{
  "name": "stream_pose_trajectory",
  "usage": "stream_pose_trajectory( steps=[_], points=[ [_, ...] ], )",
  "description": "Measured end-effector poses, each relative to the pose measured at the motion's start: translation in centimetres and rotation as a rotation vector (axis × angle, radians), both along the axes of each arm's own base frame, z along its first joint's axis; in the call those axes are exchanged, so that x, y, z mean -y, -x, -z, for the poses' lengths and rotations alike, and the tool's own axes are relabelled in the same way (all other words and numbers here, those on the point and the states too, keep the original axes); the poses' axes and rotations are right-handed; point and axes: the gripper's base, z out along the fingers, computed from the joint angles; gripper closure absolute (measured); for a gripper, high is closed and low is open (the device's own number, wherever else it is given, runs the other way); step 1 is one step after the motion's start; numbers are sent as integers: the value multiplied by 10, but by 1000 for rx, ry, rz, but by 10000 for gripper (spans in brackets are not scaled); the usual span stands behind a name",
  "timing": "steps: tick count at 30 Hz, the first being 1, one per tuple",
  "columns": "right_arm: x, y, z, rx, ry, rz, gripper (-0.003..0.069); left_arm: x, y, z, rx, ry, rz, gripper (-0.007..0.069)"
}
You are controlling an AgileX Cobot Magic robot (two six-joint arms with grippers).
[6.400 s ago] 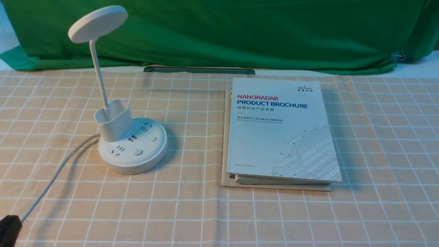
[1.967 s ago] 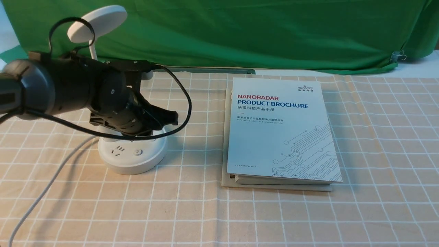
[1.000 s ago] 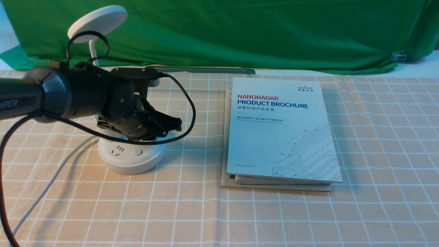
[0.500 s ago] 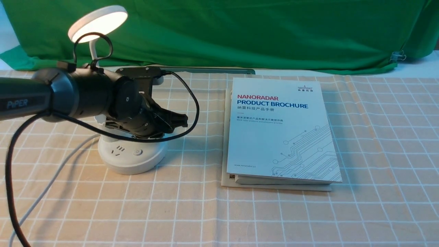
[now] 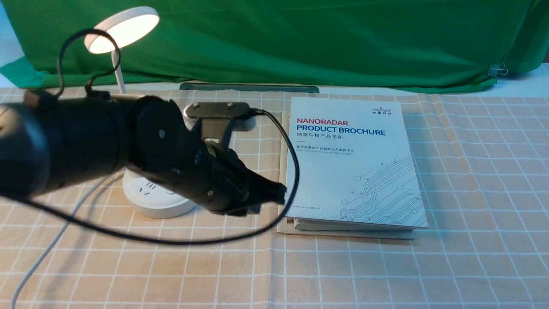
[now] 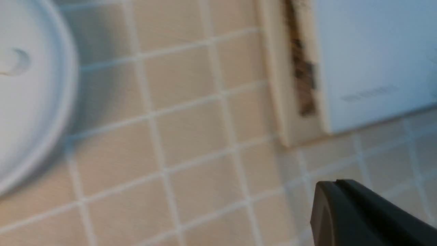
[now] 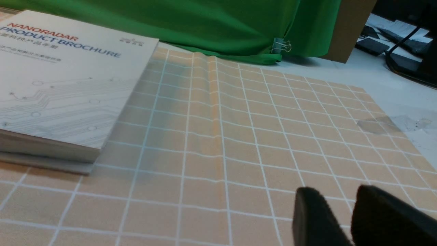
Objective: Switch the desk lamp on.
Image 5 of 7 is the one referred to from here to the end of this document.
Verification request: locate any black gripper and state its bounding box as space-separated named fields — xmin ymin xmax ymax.
xmin=165 ymin=142 xmax=287 ymax=216

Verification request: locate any white desk lamp with sockets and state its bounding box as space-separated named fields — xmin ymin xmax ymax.
xmin=84 ymin=6 xmax=196 ymax=219

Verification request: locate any beige booklet under brochure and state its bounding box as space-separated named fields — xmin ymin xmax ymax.
xmin=276 ymin=111 xmax=428 ymax=240

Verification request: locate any white Nanoradar product brochure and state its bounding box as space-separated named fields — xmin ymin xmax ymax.
xmin=287 ymin=97 xmax=428 ymax=232

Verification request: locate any dark green flat bar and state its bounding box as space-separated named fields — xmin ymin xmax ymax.
xmin=179 ymin=82 xmax=320 ymax=94

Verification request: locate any checkered beige tablecloth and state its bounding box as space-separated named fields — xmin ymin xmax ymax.
xmin=15 ymin=90 xmax=548 ymax=309

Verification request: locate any green backdrop cloth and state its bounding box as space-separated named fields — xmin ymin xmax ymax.
xmin=1 ymin=0 xmax=548 ymax=94

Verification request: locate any metal binder clip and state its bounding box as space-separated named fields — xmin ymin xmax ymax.
xmin=487 ymin=63 xmax=509 ymax=79

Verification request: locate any black camera cable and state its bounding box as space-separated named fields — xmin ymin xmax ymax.
xmin=0 ymin=28 xmax=300 ymax=246

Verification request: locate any white lamp power cord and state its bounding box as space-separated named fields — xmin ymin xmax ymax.
xmin=10 ymin=172 xmax=113 ymax=309

